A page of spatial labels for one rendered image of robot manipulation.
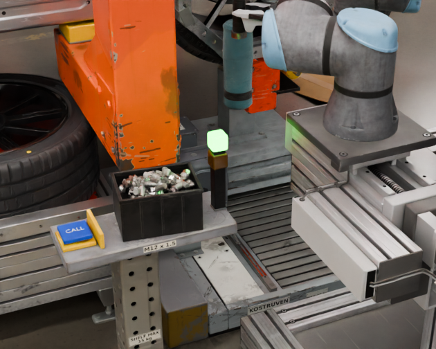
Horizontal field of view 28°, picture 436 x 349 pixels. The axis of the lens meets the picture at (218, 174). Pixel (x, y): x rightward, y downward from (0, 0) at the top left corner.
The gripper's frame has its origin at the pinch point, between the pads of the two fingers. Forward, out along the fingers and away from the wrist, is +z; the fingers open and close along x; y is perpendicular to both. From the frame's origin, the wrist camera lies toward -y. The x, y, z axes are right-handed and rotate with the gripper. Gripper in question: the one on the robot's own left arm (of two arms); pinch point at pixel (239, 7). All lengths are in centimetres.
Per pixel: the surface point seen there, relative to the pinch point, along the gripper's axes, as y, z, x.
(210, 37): 16.5, 13.6, 14.4
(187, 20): 9.7, 18.9, 9.9
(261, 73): 31.0, 0.3, 23.7
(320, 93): 89, 1, 123
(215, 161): 20.9, -7.1, -44.3
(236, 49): 15.9, 3.2, 7.2
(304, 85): 90, 9, 129
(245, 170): 70, 7, 26
